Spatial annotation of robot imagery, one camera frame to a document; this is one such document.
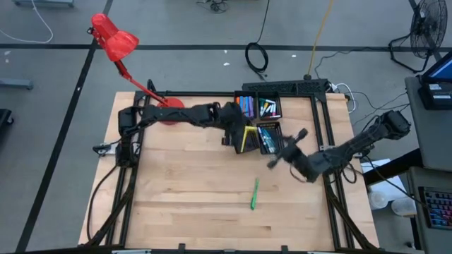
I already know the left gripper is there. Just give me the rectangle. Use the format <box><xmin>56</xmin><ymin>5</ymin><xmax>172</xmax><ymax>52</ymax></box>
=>
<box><xmin>215</xmin><ymin>102</ymin><xmax>249</xmax><ymax>155</ymax></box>

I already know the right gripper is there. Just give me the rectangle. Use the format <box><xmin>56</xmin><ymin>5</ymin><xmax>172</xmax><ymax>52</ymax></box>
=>
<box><xmin>266</xmin><ymin>127</ymin><xmax>309</xmax><ymax>170</ymax></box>

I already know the black plastic mesh basket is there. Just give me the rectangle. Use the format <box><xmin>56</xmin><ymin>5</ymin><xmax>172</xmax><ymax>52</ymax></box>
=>
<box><xmin>256</xmin><ymin>90</ymin><xmax>283</xmax><ymax>121</ymax></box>
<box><xmin>256</xmin><ymin>121</ymin><xmax>285</xmax><ymax>156</ymax></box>
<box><xmin>234</xmin><ymin>90</ymin><xmax>258</xmax><ymax>121</ymax></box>
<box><xmin>229</xmin><ymin>121</ymin><xmax>261</xmax><ymax>155</ymax></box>

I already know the slim green highlighter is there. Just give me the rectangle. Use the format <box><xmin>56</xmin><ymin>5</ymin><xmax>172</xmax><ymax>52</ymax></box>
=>
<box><xmin>249</xmin><ymin>177</ymin><xmax>261</xmax><ymax>211</ymax></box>

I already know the black perforated panel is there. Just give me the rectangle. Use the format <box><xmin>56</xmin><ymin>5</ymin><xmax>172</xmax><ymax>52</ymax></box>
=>
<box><xmin>242</xmin><ymin>78</ymin><xmax>330</xmax><ymax>95</ymax></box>

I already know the clear plastic cup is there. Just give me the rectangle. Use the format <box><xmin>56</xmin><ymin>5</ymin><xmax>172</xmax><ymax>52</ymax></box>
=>
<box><xmin>368</xmin><ymin>190</ymin><xmax>389</xmax><ymax>211</ymax></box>
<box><xmin>391</xmin><ymin>197</ymin><xmax>418</xmax><ymax>217</ymax></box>

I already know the white paper sheet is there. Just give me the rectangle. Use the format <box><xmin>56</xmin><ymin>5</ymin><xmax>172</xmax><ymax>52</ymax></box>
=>
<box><xmin>360</xmin><ymin>158</ymin><xmax>407</xmax><ymax>204</ymax></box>

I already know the grey desk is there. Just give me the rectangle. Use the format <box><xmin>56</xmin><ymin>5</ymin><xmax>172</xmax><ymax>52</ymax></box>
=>
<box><xmin>405</xmin><ymin>75</ymin><xmax>452</xmax><ymax>173</ymax></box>

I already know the red desk lamp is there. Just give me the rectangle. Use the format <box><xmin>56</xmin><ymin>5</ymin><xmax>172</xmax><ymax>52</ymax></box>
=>
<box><xmin>87</xmin><ymin>13</ymin><xmax>186</xmax><ymax>126</ymax></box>

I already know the black device box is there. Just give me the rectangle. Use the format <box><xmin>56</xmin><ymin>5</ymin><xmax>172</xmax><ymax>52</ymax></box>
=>
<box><xmin>418</xmin><ymin>81</ymin><xmax>452</xmax><ymax>111</ymax></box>

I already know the backlit keyboard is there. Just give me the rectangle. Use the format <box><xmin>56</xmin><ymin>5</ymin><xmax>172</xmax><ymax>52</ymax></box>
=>
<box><xmin>418</xmin><ymin>186</ymin><xmax>452</xmax><ymax>231</ymax></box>

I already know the laptop with blue screen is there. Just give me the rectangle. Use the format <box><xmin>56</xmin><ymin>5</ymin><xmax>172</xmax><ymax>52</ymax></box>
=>
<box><xmin>421</xmin><ymin>52</ymin><xmax>452</xmax><ymax>84</ymax></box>

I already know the black floor fan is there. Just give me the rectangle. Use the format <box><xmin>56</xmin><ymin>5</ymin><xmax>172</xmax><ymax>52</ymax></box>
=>
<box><xmin>388</xmin><ymin>0</ymin><xmax>449</xmax><ymax>75</ymax></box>

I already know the grey desk foot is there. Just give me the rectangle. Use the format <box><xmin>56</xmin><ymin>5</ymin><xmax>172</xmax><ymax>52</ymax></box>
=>
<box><xmin>13</xmin><ymin>0</ymin><xmax>76</xmax><ymax>8</ymax></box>
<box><xmin>0</xmin><ymin>78</ymin><xmax>35</xmax><ymax>91</ymax></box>

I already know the black aluminium table frame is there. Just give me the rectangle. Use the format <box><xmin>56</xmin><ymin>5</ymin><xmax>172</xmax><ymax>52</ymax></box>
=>
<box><xmin>84</xmin><ymin>79</ymin><xmax>381</xmax><ymax>254</ymax></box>

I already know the white power cable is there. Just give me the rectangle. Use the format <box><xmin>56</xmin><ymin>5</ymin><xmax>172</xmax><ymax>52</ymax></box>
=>
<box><xmin>330</xmin><ymin>83</ymin><xmax>357</xmax><ymax>114</ymax></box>

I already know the coiled black cable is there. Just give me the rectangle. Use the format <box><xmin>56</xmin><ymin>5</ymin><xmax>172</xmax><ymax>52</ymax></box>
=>
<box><xmin>244</xmin><ymin>0</ymin><xmax>271</xmax><ymax>80</ymax></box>

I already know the yellow power cord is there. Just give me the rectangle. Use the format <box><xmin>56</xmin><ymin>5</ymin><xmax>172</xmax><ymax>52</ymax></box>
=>
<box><xmin>307</xmin><ymin>0</ymin><xmax>335</xmax><ymax>78</ymax></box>

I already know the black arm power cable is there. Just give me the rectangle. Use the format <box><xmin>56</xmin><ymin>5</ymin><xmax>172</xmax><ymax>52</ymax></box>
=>
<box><xmin>86</xmin><ymin>164</ymin><xmax>119</xmax><ymax>244</ymax></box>

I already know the white floor cable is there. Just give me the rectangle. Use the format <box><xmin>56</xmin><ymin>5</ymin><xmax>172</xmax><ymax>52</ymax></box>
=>
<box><xmin>0</xmin><ymin>0</ymin><xmax>54</xmax><ymax>45</ymax></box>

